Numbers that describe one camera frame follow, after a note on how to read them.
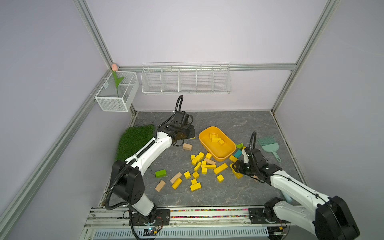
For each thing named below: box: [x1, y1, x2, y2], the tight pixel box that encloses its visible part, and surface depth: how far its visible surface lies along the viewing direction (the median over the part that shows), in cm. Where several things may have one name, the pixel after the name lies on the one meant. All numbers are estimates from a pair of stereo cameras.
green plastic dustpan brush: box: [256, 136, 282, 163], surface depth 103 cm
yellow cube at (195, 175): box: [192, 171, 200, 179], surface depth 87 cm
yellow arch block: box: [209, 132, 219, 139], surface depth 104 cm
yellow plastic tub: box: [198, 126, 236, 162], surface depth 101 cm
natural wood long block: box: [170, 171, 182, 184], surface depth 88 cm
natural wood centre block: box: [203, 158, 216, 165], surface depth 93 cm
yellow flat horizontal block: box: [201, 164, 217, 169], surface depth 91 cm
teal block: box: [233, 149, 242, 159], surface depth 96 cm
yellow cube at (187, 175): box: [183, 171, 191, 180], surface depth 87 cm
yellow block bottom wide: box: [190, 182, 202, 192], surface depth 84 cm
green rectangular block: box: [155, 169, 167, 178], surface depth 89 cm
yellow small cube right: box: [216, 174, 225, 183], surface depth 86 cm
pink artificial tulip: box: [111, 63, 125, 98], surface depth 92 cm
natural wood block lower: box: [154, 179, 166, 193], surface depth 85 cm
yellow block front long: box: [171, 178, 183, 190], surface depth 85 cm
